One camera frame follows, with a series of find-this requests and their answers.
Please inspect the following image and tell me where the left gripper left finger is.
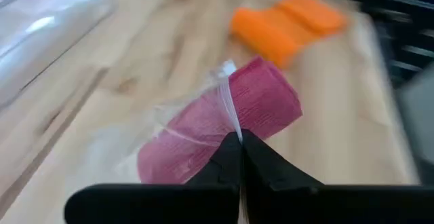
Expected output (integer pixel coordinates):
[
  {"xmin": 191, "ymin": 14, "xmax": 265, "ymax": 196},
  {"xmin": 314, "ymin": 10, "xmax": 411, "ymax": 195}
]
[{"xmin": 64, "ymin": 131, "xmax": 243, "ymax": 224}]

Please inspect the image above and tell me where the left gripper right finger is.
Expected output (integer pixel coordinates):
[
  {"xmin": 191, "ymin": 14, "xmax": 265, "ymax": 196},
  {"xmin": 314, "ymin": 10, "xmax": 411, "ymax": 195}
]
[{"xmin": 241, "ymin": 128, "xmax": 434, "ymax": 224}]

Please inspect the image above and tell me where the clear plastic zip bag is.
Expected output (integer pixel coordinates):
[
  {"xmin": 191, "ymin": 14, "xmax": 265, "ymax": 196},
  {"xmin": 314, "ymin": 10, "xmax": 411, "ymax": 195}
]
[{"xmin": 90, "ymin": 58, "xmax": 245, "ymax": 185}]

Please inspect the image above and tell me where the pink elastic bandage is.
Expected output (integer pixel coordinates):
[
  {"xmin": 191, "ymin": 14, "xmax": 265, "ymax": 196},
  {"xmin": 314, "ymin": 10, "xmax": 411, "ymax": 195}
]
[{"xmin": 137, "ymin": 55, "xmax": 304, "ymax": 185}]

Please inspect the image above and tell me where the orange elastic bandage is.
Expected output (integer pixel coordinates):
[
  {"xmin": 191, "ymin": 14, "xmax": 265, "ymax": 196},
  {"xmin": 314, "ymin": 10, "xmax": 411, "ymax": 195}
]
[{"xmin": 230, "ymin": 0, "xmax": 349, "ymax": 70}]

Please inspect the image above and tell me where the clear plastic bin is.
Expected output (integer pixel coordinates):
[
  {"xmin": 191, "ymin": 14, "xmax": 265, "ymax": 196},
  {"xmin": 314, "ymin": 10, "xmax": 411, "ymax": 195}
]
[{"xmin": 0, "ymin": 0, "xmax": 117, "ymax": 110}]

